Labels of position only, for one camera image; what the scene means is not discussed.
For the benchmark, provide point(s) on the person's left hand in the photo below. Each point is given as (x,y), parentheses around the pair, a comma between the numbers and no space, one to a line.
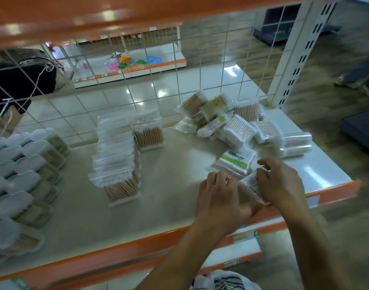
(220,205)

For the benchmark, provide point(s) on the narrow green price label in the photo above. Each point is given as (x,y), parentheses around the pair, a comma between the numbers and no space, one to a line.
(245,237)

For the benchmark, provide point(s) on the pile of cotton swab packs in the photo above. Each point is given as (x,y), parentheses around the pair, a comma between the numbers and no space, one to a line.
(239,129)

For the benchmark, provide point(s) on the green-label swab packet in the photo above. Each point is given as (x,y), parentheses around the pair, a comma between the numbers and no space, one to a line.
(236,161)

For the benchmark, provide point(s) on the green plastic item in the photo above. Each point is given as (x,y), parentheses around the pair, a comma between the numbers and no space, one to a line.
(139,61)

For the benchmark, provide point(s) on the pink plastic basin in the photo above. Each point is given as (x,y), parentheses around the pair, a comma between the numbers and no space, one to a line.
(113,66)

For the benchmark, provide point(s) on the distant white orange shelf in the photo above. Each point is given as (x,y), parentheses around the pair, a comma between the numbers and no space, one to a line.
(160,57)

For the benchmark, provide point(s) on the white slotted end post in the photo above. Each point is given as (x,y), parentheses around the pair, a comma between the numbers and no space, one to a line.
(302,54)

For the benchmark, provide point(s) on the person's white garment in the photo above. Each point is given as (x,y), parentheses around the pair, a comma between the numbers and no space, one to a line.
(227,282)

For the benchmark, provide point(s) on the person's right hand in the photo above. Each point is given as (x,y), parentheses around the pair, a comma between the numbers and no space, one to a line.
(284,187)

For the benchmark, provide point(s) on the person's left forearm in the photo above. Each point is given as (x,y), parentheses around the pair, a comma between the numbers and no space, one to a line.
(178,262)

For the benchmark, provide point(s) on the blue plastic item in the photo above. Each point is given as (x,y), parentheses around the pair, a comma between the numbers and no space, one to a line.
(154,59)

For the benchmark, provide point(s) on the person's right forearm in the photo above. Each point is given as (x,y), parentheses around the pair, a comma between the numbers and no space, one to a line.
(311,250)

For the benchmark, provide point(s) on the orange plastic item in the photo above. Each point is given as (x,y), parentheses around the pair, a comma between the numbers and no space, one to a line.
(125,59)

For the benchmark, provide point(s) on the plain white price label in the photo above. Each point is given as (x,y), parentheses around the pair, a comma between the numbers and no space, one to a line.
(313,201)

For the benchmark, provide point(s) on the white shelf board orange rim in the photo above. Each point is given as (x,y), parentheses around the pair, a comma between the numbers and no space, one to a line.
(273,227)
(233,252)
(81,12)

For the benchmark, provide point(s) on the price label green arrow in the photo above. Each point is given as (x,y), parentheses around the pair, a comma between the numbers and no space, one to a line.
(9,283)

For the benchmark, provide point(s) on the white shelf orange rail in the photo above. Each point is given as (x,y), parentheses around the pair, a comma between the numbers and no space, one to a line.
(172,184)

